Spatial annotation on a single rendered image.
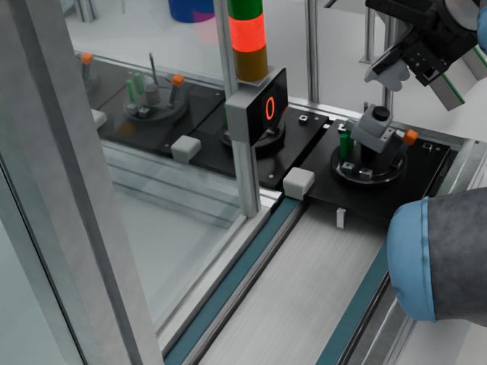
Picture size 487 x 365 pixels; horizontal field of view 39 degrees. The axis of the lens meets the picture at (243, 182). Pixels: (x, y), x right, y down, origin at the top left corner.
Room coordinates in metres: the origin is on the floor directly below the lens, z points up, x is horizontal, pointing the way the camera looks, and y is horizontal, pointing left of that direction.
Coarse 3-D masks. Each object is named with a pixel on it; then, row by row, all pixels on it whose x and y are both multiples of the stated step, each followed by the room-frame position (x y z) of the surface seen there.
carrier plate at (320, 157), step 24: (336, 120) 1.14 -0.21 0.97; (336, 144) 1.07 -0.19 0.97; (432, 144) 1.03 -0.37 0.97; (312, 168) 1.00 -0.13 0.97; (408, 168) 0.97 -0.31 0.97; (432, 168) 0.96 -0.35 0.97; (312, 192) 0.93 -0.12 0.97; (336, 192) 0.93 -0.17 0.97; (360, 192) 0.92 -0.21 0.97; (384, 192) 0.91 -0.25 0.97; (408, 192) 0.90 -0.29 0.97; (360, 216) 0.87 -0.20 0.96; (384, 216) 0.85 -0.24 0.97
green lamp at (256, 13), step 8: (232, 0) 0.88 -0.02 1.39; (240, 0) 0.87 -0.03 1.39; (248, 0) 0.87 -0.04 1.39; (256, 0) 0.88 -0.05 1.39; (232, 8) 0.88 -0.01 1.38; (240, 8) 0.87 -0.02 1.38; (248, 8) 0.87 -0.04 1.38; (256, 8) 0.88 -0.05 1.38; (232, 16) 0.88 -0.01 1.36; (240, 16) 0.87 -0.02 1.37; (248, 16) 0.87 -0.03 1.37; (256, 16) 0.88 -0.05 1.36
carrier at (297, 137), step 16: (288, 112) 1.19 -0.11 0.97; (304, 112) 1.19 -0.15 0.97; (288, 128) 1.14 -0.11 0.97; (304, 128) 1.13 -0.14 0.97; (320, 128) 1.13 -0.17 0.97; (256, 144) 1.07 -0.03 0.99; (272, 144) 1.07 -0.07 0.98; (288, 144) 1.08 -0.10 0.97; (304, 144) 1.08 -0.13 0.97; (272, 160) 1.04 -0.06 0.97; (288, 160) 1.03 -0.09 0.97; (272, 176) 0.99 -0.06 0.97
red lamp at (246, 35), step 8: (232, 24) 0.88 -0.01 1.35; (240, 24) 0.87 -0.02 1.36; (248, 24) 0.87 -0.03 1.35; (256, 24) 0.88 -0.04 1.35; (264, 24) 0.89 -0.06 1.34; (232, 32) 0.89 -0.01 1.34; (240, 32) 0.87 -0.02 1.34; (248, 32) 0.87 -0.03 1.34; (256, 32) 0.87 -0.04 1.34; (264, 32) 0.89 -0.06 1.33; (232, 40) 0.89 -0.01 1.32; (240, 40) 0.88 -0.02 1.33; (248, 40) 0.87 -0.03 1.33; (256, 40) 0.87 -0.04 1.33; (264, 40) 0.89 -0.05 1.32; (240, 48) 0.88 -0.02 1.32; (248, 48) 0.87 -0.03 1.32; (256, 48) 0.87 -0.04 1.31
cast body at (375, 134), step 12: (372, 108) 1.00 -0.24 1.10; (384, 108) 0.99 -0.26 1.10; (348, 120) 1.01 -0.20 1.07; (360, 120) 0.98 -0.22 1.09; (372, 120) 0.96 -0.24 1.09; (384, 120) 0.96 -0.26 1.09; (360, 132) 0.97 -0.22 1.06; (372, 132) 0.96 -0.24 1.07; (384, 132) 0.97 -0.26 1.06; (372, 144) 0.96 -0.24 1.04; (384, 144) 0.95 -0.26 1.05
